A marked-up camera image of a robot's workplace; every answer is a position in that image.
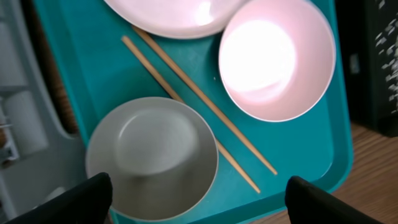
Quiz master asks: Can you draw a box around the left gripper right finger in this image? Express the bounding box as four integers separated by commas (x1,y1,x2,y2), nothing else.
285,176,381,224

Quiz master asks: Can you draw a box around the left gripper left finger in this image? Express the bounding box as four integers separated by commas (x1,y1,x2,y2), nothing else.
7,172,113,224

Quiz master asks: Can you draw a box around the pink small bowl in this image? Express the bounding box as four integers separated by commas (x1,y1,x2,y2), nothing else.
218,0,336,122

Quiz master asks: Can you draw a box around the pile of rice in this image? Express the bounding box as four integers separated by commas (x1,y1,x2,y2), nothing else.
374,0,397,116

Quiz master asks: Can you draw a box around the grey dishwasher rack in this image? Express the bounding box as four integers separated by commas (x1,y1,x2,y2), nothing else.
1,1,86,220

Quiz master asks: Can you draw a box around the black waste tray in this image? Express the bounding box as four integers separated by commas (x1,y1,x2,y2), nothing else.
335,0,397,137

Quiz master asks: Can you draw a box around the grey bowl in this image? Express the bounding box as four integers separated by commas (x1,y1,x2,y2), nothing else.
85,97,219,222

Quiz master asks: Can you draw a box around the teal plastic tray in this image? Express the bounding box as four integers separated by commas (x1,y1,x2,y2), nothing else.
34,0,354,223

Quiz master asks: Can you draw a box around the left wooden chopstick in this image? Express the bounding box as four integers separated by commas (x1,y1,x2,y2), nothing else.
121,35,261,194

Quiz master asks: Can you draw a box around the wooden chopstick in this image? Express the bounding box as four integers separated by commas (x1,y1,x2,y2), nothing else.
132,26,278,175
121,35,261,194

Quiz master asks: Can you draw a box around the right wooden chopstick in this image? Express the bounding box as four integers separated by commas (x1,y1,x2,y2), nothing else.
132,26,278,175

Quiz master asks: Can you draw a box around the large white plate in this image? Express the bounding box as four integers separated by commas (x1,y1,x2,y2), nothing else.
105,0,247,39

